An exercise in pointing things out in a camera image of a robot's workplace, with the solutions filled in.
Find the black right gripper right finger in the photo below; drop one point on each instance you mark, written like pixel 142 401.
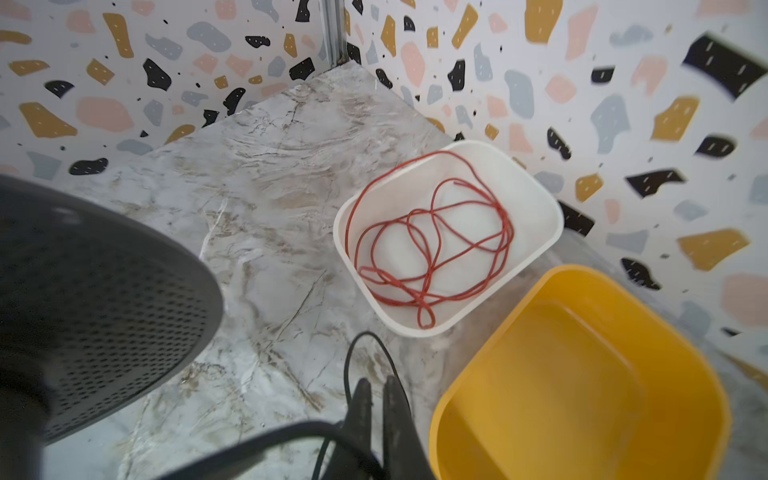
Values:
pixel 403 455

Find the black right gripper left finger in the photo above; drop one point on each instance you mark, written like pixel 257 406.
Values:
pixel 344 463

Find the grey perforated cable spool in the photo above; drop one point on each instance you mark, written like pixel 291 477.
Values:
pixel 97 310

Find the yellow plastic bin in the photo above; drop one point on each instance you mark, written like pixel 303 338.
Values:
pixel 582 381

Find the white plastic bin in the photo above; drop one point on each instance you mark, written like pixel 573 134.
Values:
pixel 428 241

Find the aluminium corner rail left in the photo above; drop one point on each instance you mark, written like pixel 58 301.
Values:
pixel 334 31

